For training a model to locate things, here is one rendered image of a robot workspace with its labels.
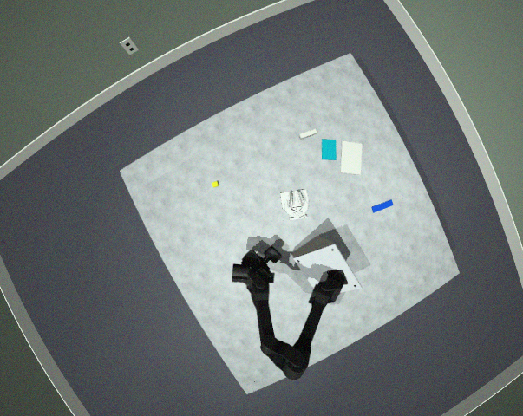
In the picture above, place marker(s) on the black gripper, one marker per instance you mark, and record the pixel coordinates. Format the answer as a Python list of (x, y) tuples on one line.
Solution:
[(272, 254)]

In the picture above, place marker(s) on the cyan flat plate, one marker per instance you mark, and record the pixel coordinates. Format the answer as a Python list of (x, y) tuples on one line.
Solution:
[(329, 149)]

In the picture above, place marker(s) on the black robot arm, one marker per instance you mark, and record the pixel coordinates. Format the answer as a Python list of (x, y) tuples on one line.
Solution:
[(292, 360)]

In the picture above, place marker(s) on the blue flat bar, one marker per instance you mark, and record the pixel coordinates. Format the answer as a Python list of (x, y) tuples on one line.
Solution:
[(381, 206)]

